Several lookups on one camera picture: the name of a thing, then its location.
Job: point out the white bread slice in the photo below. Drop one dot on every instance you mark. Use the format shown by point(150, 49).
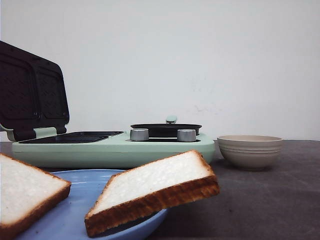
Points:
point(149, 188)
point(27, 193)

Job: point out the beige ribbed bowl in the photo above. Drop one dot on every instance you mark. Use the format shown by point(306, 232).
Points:
point(250, 152)

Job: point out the breakfast maker hinged lid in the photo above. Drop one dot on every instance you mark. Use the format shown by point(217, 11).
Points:
point(32, 94)

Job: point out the mint green breakfast maker base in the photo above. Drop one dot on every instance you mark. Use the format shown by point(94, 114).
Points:
point(105, 149)

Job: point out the black round frying pan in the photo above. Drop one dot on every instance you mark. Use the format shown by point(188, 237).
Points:
point(168, 129)

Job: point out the left silver control knob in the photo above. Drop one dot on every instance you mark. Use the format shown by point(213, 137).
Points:
point(139, 134)

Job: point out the silver control knob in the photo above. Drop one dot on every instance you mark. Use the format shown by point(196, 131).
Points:
point(139, 134)
point(186, 135)

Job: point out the right silver control knob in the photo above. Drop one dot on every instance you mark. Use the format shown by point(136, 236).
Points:
point(186, 135)

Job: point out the blue round plate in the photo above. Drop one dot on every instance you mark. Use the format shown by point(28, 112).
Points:
point(66, 220)

